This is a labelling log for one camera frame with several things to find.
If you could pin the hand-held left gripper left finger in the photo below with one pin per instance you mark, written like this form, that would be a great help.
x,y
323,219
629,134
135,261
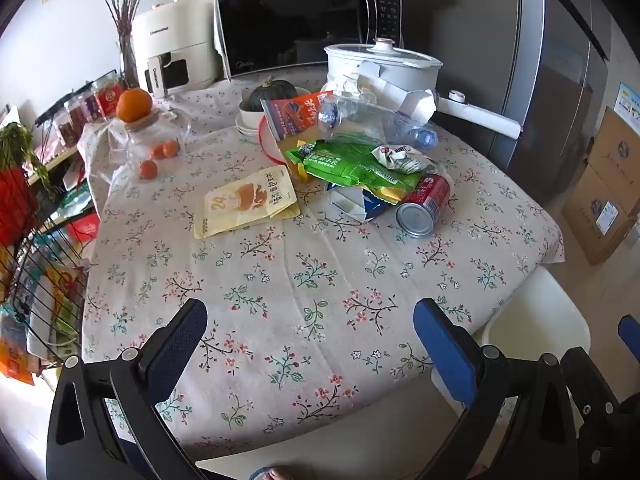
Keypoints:
x,y
182,332

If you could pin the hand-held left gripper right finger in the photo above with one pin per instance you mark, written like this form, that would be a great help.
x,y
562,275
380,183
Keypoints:
x,y
442,350

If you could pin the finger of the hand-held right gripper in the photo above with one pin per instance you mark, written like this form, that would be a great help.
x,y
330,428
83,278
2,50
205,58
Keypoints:
x,y
631,332

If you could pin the yellow snack packet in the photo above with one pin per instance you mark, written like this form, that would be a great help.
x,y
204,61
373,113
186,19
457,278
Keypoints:
x,y
298,170

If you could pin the white paper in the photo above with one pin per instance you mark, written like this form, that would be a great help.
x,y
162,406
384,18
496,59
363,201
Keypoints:
x,y
350,87

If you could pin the white chair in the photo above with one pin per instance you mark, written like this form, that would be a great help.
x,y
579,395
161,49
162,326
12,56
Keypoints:
x,y
540,320

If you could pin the brown cardboard box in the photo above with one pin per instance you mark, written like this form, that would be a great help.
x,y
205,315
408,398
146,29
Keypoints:
x,y
617,145
595,215

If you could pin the floral tablecloth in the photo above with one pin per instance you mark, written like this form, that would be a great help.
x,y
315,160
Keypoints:
x,y
300,285

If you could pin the pale yellow pouch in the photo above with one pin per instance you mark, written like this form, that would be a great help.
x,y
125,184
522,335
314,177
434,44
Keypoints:
x,y
245,200

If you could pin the red drink can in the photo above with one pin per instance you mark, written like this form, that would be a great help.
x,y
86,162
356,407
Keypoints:
x,y
425,200

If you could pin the small orange fruit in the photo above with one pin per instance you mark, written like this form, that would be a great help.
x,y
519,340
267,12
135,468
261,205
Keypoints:
x,y
159,151
149,169
172,147

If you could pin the person's foot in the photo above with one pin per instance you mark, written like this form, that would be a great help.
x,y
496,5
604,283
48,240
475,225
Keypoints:
x,y
272,474

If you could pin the blue and white carton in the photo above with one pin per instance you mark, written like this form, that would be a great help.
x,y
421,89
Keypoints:
x,y
352,202

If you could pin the glass jar with wooden lid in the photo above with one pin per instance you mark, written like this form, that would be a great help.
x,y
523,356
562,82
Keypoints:
x,y
135,142

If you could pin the crumpled white red wrapper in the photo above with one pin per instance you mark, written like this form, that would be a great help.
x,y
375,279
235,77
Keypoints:
x,y
402,157

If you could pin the green snack packet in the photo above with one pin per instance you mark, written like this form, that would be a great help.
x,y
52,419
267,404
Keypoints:
x,y
345,162

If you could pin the red bag with greens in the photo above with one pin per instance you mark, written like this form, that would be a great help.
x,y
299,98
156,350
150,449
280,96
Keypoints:
x,y
15,195

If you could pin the white bowl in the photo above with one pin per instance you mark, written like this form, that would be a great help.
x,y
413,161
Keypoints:
x,y
247,120

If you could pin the blue paper notice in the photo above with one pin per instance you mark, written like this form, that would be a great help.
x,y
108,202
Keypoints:
x,y
629,105

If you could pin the large orange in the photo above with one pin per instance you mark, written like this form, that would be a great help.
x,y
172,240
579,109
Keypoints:
x,y
134,105

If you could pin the clear plastic bottle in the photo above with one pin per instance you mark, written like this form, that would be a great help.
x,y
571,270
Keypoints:
x,y
370,122

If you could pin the orange and white carton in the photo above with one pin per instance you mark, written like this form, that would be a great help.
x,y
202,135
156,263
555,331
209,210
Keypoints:
x,y
295,115

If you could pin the red label glass jar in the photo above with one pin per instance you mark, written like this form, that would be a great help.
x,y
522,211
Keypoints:
x,y
107,97

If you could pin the torn white cardboard box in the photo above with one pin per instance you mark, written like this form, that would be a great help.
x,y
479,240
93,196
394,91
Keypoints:
x,y
400,97

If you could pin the dark green pumpkin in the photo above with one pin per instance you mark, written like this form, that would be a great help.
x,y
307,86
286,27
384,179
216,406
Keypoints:
x,y
272,92

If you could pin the glass vase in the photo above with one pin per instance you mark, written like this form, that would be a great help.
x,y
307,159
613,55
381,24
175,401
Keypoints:
x,y
129,62

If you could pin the white electric pot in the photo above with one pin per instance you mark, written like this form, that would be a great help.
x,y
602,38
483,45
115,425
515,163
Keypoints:
x,y
400,77

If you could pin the grey refrigerator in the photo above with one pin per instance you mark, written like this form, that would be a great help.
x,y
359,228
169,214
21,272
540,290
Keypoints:
x,y
550,60

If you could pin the white air fryer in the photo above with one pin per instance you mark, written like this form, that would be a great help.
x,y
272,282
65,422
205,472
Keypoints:
x,y
175,30

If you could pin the white pot lid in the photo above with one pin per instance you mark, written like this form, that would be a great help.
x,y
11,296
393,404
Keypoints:
x,y
385,52

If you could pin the black microwave oven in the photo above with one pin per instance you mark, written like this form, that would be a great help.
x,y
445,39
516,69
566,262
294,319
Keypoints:
x,y
300,20

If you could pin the dried branches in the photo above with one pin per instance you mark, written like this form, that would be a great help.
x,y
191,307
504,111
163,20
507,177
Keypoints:
x,y
125,0

